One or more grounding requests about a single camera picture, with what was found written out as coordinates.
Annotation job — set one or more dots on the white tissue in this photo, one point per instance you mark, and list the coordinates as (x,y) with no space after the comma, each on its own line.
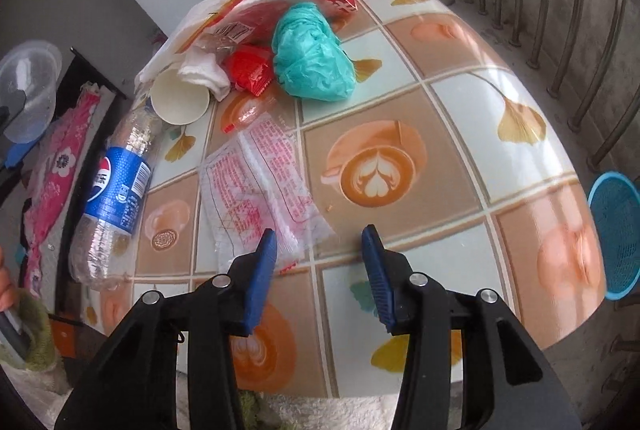
(200,68)

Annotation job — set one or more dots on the patterned vinyl tablecloth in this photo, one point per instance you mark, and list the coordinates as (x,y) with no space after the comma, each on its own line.
(441,148)

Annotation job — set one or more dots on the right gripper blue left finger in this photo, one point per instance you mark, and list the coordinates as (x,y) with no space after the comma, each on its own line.
(262,263)

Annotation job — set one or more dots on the small red snack packet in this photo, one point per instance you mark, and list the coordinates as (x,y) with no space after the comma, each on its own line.
(250,68)

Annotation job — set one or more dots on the large red white plastic bag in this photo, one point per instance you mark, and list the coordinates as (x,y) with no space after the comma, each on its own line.
(231,22)

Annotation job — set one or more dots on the teal plastic bag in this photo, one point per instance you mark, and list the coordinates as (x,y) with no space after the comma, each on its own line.
(308,58)

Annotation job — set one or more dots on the white paper cup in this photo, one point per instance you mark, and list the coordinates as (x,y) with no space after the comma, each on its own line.
(176,102)

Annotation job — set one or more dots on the clear plastic cup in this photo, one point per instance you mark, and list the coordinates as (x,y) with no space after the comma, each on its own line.
(33,68)

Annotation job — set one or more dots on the clear pink-printed plastic wrapper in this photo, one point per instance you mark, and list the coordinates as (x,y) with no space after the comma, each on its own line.
(252,184)

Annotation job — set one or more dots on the blue mesh trash bin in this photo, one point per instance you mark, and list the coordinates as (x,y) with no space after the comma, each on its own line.
(614,204)

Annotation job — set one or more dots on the person's left hand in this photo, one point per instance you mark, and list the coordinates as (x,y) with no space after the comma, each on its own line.
(9,294)

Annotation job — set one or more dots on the Pepsi plastic bottle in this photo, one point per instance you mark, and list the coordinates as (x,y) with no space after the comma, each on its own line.
(100,257)

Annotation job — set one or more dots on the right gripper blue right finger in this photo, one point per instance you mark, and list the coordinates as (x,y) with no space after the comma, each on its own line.
(375,259)

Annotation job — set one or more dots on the pink floral cloth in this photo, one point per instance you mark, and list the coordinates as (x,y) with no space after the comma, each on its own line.
(53,176)

